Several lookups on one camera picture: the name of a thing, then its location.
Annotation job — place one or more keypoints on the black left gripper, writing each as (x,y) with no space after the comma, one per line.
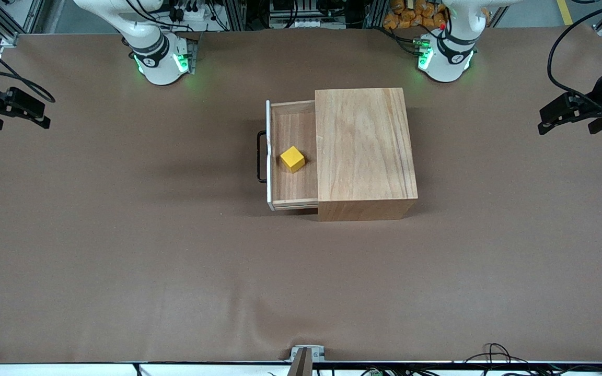
(597,102)

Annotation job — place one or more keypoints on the yellow cube block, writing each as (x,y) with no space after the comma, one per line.
(292,159)

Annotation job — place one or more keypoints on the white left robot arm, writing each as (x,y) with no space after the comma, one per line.
(444,70)

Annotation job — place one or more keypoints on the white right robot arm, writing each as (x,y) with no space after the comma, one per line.
(162,73)

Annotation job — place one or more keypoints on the light wooden drawer cabinet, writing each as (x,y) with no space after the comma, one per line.
(366,151)

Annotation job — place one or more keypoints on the orange packaged items pile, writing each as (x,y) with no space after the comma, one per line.
(411,18)

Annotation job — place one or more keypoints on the white power strip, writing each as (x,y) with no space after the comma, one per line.
(188,14)

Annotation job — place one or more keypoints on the aluminium rack upright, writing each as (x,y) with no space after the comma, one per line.
(238,15)
(377,13)

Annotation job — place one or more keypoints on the brown table cover sheet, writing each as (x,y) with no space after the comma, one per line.
(175,287)

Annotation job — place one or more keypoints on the white vented device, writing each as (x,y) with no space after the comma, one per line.
(306,24)

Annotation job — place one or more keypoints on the metal base mounting bracket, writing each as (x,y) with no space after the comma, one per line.
(194,52)

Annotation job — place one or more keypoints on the grey metal clamp bracket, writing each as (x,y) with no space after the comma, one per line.
(317,353)

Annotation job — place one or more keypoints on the brownish camera post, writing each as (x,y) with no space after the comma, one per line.
(301,365)

